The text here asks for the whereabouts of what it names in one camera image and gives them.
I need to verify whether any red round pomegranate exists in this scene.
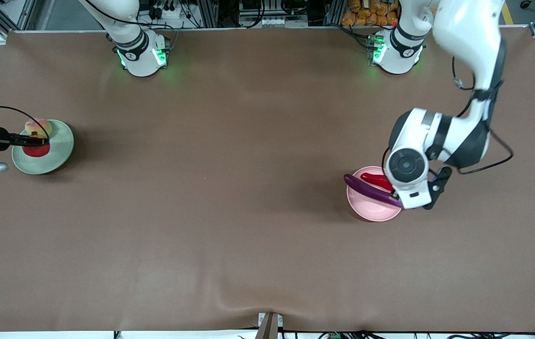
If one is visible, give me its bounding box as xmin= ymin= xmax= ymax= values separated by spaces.
xmin=22 ymin=144 xmax=51 ymax=158

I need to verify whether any peach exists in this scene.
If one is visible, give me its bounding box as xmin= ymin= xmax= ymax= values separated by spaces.
xmin=24 ymin=118 xmax=53 ymax=138

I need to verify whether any red chili pepper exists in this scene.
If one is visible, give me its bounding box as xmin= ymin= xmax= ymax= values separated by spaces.
xmin=361 ymin=172 xmax=394 ymax=190

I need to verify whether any purple eggplant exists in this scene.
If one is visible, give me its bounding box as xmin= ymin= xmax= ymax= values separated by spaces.
xmin=344 ymin=174 xmax=404 ymax=208

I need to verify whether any pink round plate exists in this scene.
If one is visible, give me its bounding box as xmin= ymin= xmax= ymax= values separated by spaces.
xmin=346 ymin=166 xmax=403 ymax=222

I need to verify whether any pale green round plate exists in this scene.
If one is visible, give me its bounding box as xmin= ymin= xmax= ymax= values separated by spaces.
xmin=12 ymin=119 xmax=74 ymax=175

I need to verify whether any pile of orange round items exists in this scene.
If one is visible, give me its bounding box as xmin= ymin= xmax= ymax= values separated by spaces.
xmin=341 ymin=0 xmax=400 ymax=27

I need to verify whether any brown table cloth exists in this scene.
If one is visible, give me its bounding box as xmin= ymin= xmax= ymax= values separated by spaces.
xmin=0 ymin=27 xmax=535 ymax=333

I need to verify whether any white power strip with plugs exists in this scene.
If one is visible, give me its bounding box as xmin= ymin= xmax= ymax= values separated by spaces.
xmin=138 ymin=0 xmax=193 ymax=29

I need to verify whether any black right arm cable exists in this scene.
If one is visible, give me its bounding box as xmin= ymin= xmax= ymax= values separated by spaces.
xmin=0 ymin=105 xmax=50 ymax=139

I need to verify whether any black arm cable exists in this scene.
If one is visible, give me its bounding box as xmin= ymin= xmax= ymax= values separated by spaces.
xmin=451 ymin=56 xmax=515 ymax=176
xmin=0 ymin=105 xmax=50 ymax=139

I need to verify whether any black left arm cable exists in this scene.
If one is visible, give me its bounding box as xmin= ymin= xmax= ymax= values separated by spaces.
xmin=451 ymin=56 xmax=515 ymax=176

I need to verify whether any aluminium frame post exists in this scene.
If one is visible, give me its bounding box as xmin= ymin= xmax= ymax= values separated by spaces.
xmin=324 ymin=0 xmax=346 ymax=26
xmin=17 ymin=0 xmax=42 ymax=31
xmin=197 ymin=0 xmax=219 ymax=29

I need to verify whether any black cable bundle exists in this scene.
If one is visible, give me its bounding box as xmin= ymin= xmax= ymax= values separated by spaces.
xmin=282 ymin=330 xmax=535 ymax=339

